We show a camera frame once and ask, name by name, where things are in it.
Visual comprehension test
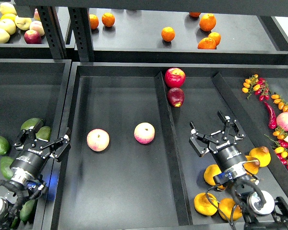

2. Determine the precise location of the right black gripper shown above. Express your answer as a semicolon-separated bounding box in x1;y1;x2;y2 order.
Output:
189;111;247;172

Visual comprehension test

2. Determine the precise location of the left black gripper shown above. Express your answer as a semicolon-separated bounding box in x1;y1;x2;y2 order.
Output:
10;122;71;180

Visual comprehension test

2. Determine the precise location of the dark green avocado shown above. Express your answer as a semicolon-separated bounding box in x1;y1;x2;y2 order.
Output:
0;156;14;180

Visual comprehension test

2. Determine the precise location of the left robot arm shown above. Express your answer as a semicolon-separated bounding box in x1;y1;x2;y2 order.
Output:
0;121;71;230

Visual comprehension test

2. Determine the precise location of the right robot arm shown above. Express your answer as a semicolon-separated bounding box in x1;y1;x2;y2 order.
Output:
189;111;288;230

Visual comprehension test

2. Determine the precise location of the green avocado beside upper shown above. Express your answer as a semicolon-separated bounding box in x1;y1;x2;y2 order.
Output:
36;126;52;141

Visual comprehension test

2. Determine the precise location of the green avocado upper left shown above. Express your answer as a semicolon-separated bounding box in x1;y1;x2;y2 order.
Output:
21;117;44;130

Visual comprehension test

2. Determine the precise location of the yellow pear with stem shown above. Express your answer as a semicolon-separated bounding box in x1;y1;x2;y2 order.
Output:
243;155;260;175

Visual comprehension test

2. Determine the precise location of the yellow pear with brown tip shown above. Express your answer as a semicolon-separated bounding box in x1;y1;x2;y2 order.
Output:
249;146;271;167

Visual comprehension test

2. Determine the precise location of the yellow pear bottom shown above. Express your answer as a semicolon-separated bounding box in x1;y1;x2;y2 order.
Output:
218;198;242;221

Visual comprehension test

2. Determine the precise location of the pink apple left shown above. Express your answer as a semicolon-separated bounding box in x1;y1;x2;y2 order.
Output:
86;128;110;152

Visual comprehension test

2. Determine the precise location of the pink apple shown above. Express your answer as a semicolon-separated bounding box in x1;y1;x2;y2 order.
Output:
86;128;110;152
134;122;155;144

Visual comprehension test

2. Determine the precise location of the black left display bin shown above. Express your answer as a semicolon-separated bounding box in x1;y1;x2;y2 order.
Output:
0;58;72;230

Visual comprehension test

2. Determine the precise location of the black display bin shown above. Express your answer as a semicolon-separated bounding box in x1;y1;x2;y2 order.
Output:
52;62;288;230
0;58;72;230

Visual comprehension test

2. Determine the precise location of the red chili pepper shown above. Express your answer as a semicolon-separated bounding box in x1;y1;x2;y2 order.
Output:
264;102;277;129

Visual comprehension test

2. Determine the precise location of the dark red apple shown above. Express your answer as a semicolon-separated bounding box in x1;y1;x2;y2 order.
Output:
167;87;185;107

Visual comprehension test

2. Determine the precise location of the upper cherry tomato bunch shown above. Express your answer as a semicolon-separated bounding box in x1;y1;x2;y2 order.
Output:
241;74;270;102

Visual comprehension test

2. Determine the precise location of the cherry tomato bunch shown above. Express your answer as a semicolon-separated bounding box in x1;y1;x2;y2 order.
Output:
266;126;288;170
241;74;270;102

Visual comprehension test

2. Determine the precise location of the black bin divider left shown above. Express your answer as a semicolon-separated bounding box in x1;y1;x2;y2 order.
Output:
154;72;192;226

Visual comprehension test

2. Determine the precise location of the black bin divider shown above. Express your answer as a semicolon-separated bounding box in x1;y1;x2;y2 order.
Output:
154;72;192;226
212;73;288;198

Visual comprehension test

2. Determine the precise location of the black bin divider right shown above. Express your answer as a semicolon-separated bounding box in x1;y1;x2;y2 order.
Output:
212;73;288;198

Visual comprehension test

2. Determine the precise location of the lower cherry tomato bunch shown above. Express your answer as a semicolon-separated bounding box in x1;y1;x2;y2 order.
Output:
266;126;288;170

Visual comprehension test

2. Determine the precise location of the pink peach right bin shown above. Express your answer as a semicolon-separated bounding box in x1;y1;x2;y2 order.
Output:
276;112;288;131

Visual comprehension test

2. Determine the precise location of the orange cherry tomato sprig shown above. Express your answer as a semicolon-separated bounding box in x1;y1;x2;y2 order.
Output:
271;94;288;112

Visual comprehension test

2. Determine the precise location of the pink apple centre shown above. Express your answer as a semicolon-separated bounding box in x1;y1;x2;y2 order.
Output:
134;122;155;144

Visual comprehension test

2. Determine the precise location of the bright red apple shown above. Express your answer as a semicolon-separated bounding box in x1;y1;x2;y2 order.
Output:
165;68;186;88

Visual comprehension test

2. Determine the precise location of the black centre display bin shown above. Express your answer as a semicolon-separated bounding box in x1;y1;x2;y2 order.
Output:
52;62;288;230

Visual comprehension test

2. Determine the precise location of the orange front right shelf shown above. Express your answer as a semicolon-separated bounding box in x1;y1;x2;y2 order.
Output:
197;37;216;49

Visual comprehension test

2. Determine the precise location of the orange shelf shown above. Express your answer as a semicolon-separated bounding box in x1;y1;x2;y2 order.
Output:
208;32;221;46
161;27;175;42
197;37;216;49

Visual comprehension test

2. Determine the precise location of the black upper left tray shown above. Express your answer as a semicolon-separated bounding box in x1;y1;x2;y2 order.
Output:
0;1;72;59

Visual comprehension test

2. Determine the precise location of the red apple on shelf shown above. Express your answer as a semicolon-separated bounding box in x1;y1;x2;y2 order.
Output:
24;30;42;44

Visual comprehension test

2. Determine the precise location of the orange centre shelf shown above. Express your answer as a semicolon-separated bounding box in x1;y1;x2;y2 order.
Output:
161;27;175;42

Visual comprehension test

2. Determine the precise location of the large orange upper right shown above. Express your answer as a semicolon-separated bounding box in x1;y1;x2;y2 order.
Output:
199;13;216;32

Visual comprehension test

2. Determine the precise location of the pale pink peach shelf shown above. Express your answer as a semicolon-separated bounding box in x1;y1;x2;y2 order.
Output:
29;21;45;36

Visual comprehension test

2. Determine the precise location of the black perforated post left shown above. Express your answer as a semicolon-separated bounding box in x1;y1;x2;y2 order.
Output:
37;6;67;59

